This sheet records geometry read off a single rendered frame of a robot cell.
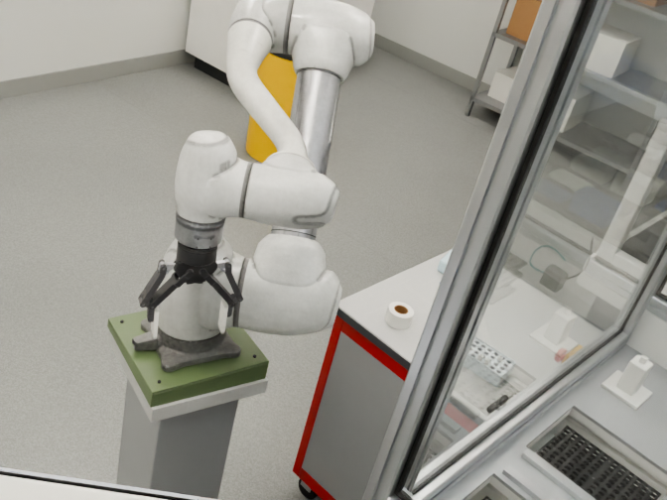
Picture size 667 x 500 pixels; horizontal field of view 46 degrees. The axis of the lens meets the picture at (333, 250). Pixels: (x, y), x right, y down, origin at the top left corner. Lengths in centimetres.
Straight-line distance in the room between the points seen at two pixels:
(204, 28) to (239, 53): 358
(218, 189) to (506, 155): 63
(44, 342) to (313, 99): 162
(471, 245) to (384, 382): 119
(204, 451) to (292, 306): 50
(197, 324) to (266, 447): 109
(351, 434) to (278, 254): 78
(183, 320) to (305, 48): 65
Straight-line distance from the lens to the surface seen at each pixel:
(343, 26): 180
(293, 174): 140
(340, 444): 234
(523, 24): 559
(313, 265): 167
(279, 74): 414
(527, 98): 88
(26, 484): 104
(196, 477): 205
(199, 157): 137
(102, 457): 265
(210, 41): 526
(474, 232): 96
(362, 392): 218
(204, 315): 169
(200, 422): 189
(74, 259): 343
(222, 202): 139
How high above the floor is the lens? 200
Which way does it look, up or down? 32 degrees down
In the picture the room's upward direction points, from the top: 15 degrees clockwise
